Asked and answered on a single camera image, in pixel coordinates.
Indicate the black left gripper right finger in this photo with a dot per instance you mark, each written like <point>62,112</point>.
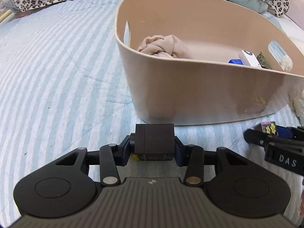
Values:
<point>191,157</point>

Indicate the white fluffy plush toy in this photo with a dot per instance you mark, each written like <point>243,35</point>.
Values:
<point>296,90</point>

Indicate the black cube box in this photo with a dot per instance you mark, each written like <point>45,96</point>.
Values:
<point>154,142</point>

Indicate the beige rolled cloth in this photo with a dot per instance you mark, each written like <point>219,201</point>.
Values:
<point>165,47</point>

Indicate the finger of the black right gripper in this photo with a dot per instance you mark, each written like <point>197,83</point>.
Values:
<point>260,139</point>
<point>290,132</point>

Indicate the beige plastic storage basket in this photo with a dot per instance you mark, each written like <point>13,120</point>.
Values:
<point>206,89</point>

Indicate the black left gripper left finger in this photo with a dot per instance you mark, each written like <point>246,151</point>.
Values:
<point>111,156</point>

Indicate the green sunflower seed packet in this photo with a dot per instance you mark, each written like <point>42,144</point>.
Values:
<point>263,62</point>

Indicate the white blue small box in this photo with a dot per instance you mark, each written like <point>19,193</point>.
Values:
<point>246,58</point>

